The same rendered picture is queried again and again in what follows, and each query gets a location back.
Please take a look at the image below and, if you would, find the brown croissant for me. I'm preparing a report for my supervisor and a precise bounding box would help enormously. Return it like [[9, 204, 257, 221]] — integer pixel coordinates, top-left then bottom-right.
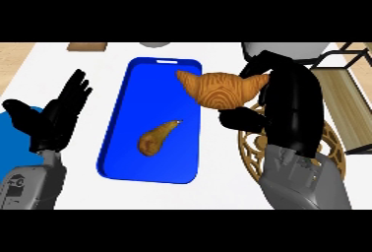
[[175, 70, 271, 110]]

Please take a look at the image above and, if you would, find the blue round plate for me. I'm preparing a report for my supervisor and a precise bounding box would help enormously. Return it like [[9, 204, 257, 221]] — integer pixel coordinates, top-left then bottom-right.
[[0, 105, 48, 182]]

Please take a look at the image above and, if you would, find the blue tray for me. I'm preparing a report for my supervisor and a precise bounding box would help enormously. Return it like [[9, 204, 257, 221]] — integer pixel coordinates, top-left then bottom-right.
[[96, 56, 204, 185]]

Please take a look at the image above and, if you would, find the brown wooden board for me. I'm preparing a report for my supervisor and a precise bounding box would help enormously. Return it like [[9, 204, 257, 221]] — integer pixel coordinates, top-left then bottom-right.
[[65, 42, 108, 53]]

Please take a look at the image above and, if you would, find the black tiered shelf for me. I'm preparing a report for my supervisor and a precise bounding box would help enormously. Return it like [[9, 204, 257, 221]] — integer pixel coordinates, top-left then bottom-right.
[[307, 42, 372, 156]]

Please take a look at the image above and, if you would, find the grey round bowl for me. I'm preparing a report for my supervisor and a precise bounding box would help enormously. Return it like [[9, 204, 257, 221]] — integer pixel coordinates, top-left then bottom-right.
[[139, 42, 172, 49]]

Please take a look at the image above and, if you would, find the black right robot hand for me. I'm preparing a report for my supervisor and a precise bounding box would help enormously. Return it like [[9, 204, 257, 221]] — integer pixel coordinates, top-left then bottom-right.
[[219, 49, 327, 159]]

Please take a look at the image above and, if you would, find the gold round placemat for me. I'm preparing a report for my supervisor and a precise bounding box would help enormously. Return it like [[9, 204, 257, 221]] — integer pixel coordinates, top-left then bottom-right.
[[237, 100, 347, 182]]

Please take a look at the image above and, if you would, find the grey pot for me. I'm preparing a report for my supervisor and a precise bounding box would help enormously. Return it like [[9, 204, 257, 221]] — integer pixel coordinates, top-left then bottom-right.
[[240, 42, 331, 65]]

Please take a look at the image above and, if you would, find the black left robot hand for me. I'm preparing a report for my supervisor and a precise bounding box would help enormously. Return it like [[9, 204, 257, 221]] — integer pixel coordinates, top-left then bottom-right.
[[2, 68, 95, 154]]

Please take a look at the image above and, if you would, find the brown pear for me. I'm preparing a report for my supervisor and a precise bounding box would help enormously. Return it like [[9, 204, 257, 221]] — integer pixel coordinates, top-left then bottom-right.
[[139, 119, 185, 158]]

